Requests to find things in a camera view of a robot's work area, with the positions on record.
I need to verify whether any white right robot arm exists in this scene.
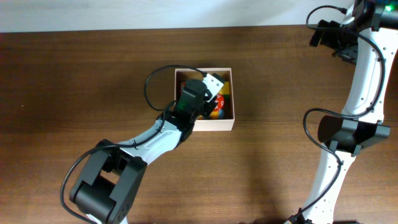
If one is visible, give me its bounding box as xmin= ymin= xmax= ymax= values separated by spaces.
xmin=287 ymin=0 xmax=397 ymax=223

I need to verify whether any orange blue toy duck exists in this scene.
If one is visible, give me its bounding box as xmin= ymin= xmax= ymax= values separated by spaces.
xmin=198 ymin=109 xmax=225 ymax=120

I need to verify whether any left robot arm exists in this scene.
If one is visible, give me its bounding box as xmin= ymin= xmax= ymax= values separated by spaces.
xmin=69 ymin=77 xmax=224 ymax=223

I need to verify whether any multicolour puzzle cube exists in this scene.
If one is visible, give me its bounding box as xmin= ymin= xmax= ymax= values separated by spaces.
xmin=218 ymin=81 xmax=230 ymax=101

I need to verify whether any red numbered polyhedral die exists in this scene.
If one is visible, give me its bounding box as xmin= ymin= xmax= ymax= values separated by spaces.
xmin=213 ymin=93 xmax=225 ymax=111

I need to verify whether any white cardboard box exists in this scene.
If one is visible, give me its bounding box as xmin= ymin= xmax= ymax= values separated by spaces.
xmin=175 ymin=68 xmax=235 ymax=131

